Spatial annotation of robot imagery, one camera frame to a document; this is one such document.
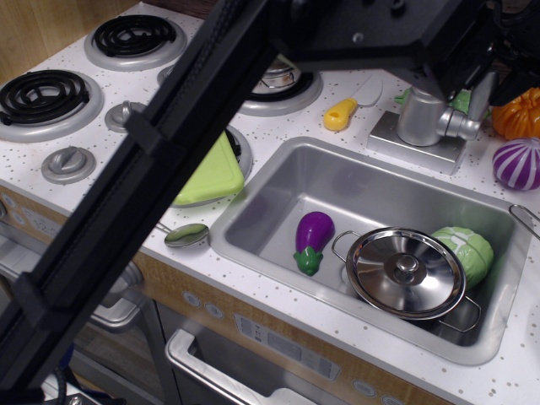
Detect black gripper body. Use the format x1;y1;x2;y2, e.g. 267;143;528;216
487;1;539;80

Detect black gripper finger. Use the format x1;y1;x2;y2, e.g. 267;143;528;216
489;67;539;106

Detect silver faucet lever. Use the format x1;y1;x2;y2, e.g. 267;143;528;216
467;69;499;122

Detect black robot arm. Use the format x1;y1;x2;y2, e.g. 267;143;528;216
1;1;539;404

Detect orange toy pumpkin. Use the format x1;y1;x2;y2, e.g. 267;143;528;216
491;88;539;140

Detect green toy vegetable behind faucet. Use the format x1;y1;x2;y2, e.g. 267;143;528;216
394;88;471;115

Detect purple striped toy onion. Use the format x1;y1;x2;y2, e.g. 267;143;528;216
492;138;539;192

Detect silver toy faucet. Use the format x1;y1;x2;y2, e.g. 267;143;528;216
367;88;483;176

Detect green toy cabbage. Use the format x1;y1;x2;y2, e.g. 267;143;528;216
431;226;494;290

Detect steel pot with lid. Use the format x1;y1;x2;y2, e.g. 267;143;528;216
331;227;482;333

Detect steel pot on stove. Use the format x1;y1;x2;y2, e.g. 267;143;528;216
252;59;301;95

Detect purple toy eggplant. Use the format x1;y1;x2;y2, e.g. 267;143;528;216
293;212;335;276

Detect back right stove burner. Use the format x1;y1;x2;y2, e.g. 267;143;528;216
238;73;323;117

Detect stove burner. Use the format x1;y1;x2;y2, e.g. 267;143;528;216
171;126;252;208
238;73;323;117

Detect silver sink basin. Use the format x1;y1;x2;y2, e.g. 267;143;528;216
210;138;531;365

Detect front right stove burner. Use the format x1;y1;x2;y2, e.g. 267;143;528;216
171;126;252;208

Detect green toy cutting board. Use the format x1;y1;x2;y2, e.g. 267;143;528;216
172;131;245;206

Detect grey stove knob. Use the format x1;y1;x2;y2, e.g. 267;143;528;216
105;100;146;133
157;65;175;86
41;146;96;185

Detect steel ladle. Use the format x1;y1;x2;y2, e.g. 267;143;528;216
155;222;209;248

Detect back left coil burner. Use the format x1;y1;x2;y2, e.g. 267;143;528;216
84;14;187;72

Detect coil burner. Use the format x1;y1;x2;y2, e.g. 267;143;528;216
84;14;187;72
1;69;104;143

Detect silver oven dial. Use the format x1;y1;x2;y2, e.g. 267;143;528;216
106;261;143;301

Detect front left coil burner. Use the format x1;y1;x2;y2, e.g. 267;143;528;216
1;69;104;143

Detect steel utensil handle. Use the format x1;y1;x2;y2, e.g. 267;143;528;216
508;204;540;240

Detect yellow handled toy knife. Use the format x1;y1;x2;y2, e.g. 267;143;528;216
323;75;383;132

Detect silver oven door handle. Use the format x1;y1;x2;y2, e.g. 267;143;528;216
165;329;313;405

